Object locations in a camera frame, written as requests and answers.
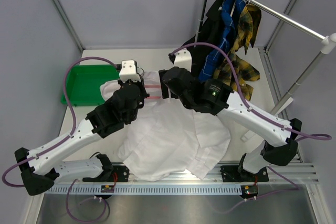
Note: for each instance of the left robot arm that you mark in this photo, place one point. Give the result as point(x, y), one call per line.
point(45, 166)

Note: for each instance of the metal clothes rack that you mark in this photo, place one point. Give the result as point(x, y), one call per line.
point(275, 16)

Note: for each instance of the blue plaid shirt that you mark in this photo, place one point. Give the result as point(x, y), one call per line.
point(216, 59)

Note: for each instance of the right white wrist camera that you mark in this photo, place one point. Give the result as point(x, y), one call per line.
point(183, 59)

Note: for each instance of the black shirt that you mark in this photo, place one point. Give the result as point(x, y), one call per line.
point(202, 37)

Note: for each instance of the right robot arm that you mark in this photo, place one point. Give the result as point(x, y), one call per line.
point(216, 98)

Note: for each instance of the green plastic tray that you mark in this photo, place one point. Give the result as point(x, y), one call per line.
point(84, 81)

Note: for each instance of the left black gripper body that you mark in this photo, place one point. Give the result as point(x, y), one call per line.
point(143, 95)

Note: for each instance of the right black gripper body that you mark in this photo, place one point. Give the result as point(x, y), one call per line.
point(165, 90)

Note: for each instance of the white slotted cable duct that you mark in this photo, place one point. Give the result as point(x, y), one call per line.
point(147, 190)

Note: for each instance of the white shirt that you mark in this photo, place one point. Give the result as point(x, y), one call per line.
point(166, 138)

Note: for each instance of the yellow plaid shirt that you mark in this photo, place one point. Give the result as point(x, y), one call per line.
point(248, 26)

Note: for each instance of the pink hanger with metal hook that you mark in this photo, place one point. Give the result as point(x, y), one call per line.
point(152, 83)

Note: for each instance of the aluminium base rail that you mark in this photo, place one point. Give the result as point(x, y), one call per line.
point(299, 173)

